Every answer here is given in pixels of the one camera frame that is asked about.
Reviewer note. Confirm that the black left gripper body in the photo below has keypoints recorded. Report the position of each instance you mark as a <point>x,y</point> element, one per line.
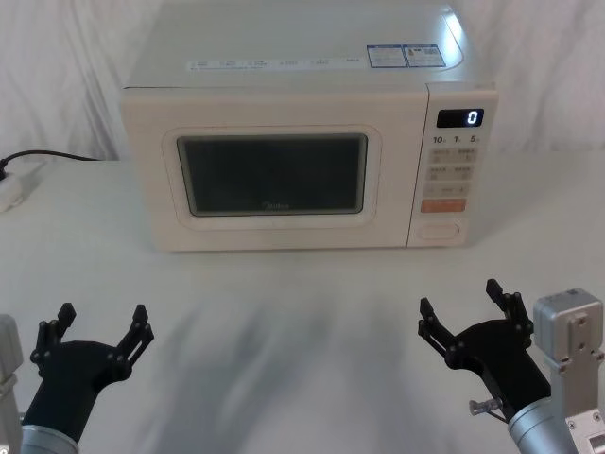
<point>71,378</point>

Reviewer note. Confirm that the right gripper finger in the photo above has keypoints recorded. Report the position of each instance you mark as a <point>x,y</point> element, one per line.
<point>437,333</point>
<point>515,312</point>

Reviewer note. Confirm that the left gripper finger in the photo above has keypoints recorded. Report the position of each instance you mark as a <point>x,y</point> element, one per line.
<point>47,333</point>
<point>137,336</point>

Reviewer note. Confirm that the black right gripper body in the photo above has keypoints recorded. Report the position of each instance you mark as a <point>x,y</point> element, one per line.
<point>501,359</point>

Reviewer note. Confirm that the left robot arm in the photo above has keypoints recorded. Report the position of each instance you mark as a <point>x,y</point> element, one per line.
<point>7,378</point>

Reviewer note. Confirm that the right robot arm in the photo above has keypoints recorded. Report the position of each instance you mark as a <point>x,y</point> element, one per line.
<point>567,340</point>

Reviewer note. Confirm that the oven control panel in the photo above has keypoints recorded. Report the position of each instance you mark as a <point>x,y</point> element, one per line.
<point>449,189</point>

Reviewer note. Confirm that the white table cloth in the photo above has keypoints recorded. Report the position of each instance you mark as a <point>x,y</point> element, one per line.
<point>293,331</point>

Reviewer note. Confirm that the white power strip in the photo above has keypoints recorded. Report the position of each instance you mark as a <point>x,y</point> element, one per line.
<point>16,186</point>

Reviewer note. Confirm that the white curtain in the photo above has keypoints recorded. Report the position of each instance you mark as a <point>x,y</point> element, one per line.
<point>61,71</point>

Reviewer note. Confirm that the cream microwave oven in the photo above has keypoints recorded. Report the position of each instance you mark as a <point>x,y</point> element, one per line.
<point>283,104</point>

